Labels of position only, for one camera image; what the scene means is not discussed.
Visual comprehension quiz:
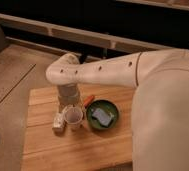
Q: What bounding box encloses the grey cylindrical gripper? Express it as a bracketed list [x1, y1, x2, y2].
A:
[57, 84, 80, 111]

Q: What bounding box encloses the green bowl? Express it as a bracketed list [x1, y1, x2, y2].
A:
[86, 100, 119, 130]

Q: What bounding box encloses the small white bottle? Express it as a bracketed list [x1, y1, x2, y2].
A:
[52, 113, 65, 132]

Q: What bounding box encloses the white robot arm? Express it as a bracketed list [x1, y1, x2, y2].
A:
[46, 49, 189, 171]

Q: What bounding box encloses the wooden table board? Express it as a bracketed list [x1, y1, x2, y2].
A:
[21, 85, 134, 171]

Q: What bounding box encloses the dark table leg bracket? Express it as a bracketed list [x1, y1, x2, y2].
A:
[79, 53, 88, 64]

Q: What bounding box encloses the blue grey sponge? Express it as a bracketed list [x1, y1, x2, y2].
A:
[92, 108, 113, 127]

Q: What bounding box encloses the clear plastic cup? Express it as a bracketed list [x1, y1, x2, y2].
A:
[63, 106, 84, 131]

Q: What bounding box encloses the white shelf rail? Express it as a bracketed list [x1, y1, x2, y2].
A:
[0, 13, 170, 53]

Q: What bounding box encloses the orange red pepper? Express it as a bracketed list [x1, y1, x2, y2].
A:
[83, 95, 95, 107]

